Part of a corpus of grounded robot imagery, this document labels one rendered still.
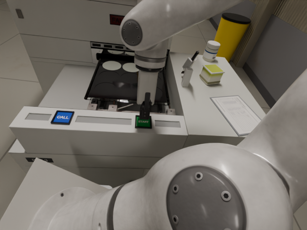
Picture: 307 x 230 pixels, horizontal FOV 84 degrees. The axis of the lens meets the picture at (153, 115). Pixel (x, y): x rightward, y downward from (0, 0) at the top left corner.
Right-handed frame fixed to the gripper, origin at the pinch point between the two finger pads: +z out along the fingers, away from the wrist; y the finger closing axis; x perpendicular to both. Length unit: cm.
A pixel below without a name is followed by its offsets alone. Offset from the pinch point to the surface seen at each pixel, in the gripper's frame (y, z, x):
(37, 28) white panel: -56, -13, -56
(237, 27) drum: -247, -15, 151
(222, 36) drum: -259, 1, 137
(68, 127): 2.7, 5.2, -23.2
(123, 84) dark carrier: -31.9, 4.2, -9.4
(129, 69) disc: -46.2, 1.3, -7.5
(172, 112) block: -13.2, 7.4, 12.8
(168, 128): 0.7, 5.0, 8.5
